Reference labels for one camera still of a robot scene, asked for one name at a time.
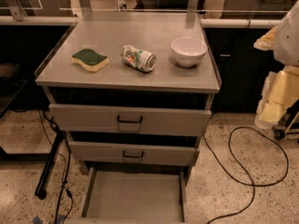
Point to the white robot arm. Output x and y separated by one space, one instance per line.
286 46

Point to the black table leg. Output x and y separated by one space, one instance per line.
41 192

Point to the black caster wheel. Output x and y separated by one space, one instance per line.
279 134

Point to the top drawer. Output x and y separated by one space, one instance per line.
103 119

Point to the grey drawer cabinet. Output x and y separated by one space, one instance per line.
169 85

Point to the black top drawer handle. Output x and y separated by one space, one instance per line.
130 121

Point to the open bottom drawer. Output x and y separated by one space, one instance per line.
112 197

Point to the green and yellow sponge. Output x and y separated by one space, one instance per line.
90 60

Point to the white rail bar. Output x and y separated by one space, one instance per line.
208 23

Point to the white bowl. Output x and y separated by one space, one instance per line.
188 51

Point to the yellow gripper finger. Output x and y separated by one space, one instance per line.
266 41
280 92

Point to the clear water bottle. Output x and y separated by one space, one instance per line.
121 5

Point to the black drawer handle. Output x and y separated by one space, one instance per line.
130 121
138 155

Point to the crushed soda can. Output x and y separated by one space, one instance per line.
141 60

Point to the middle drawer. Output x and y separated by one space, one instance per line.
108 152

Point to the black middle drawer handle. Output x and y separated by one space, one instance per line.
138 155

